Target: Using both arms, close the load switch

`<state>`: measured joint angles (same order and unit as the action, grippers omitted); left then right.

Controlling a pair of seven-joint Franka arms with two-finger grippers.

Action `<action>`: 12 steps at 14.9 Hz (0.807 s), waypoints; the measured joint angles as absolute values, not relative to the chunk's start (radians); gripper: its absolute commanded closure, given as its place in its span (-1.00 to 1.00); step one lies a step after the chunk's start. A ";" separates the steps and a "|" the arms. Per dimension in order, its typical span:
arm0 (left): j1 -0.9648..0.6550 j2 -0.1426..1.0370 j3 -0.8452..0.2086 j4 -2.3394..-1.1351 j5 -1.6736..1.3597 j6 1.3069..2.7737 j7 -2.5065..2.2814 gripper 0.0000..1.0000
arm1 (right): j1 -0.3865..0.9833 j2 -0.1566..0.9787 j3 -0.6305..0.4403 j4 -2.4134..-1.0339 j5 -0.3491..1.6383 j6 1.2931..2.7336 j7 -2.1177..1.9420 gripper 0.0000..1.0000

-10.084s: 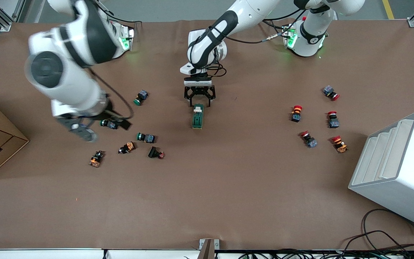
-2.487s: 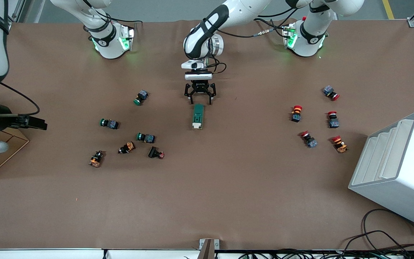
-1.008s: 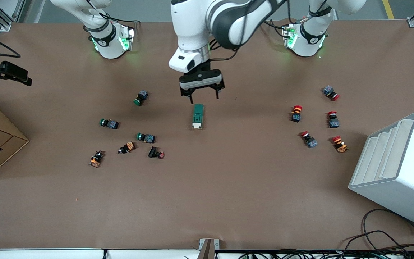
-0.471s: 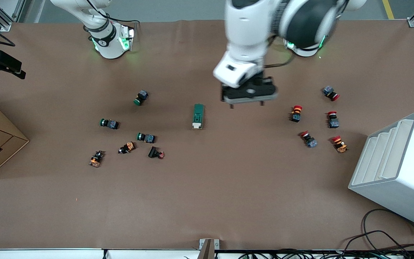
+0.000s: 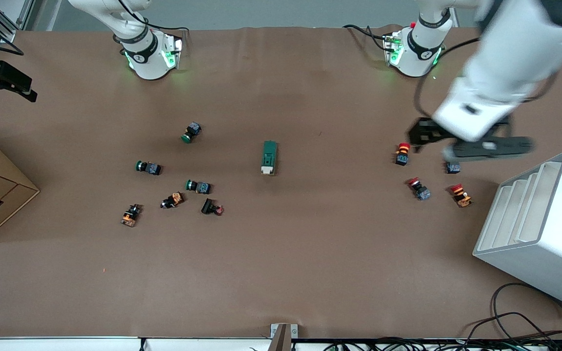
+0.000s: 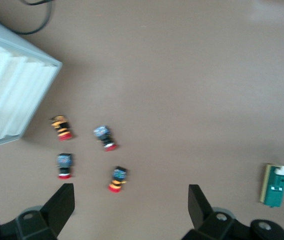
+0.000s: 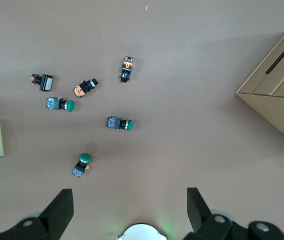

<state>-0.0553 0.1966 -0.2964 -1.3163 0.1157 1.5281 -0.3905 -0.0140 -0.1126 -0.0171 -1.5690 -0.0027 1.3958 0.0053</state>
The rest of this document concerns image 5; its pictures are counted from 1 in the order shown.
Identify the tangled black cable bundle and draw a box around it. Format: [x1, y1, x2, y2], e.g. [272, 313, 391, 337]
[305, 336, 562, 351]

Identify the black selector switch orange base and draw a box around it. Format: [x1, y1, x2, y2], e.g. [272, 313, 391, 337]
[120, 204, 143, 228]
[160, 192, 185, 209]

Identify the red mushroom button orange base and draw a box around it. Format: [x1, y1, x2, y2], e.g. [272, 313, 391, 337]
[450, 183, 473, 208]
[394, 142, 412, 167]

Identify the green load switch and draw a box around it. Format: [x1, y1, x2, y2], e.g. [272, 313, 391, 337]
[261, 140, 278, 176]

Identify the white slotted storage rack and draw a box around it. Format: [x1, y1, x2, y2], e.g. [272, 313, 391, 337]
[473, 151, 562, 314]

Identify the black looped cable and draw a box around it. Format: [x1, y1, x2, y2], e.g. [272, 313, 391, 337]
[459, 312, 555, 342]
[491, 283, 562, 342]

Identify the green mushroom push button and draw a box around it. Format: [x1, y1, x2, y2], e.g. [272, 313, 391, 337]
[136, 160, 162, 176]
[185, 179, 212, 195]
[181, 122, 202, 144]

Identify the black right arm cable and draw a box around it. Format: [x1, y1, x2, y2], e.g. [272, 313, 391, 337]
[118, 0, 190, 33]

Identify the brown paper table cover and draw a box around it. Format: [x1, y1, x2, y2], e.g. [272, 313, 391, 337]
[0, 25, 562, 339]

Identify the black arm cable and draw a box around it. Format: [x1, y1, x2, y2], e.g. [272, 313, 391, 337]
[118, 0, 190, 33]
[343, 23, 479, 120]

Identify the metal table edge bracket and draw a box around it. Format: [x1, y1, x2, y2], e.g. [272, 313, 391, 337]
[270, 323, 299, 351]

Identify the white table edge rail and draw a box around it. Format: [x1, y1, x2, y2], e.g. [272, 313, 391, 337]
[0, 335, 272, 351]

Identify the black red switch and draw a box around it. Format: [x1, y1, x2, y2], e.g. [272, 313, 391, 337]
[201, 197, 224, 216]

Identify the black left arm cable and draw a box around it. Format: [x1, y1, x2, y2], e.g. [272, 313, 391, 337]
[343, 23, 479, 120]

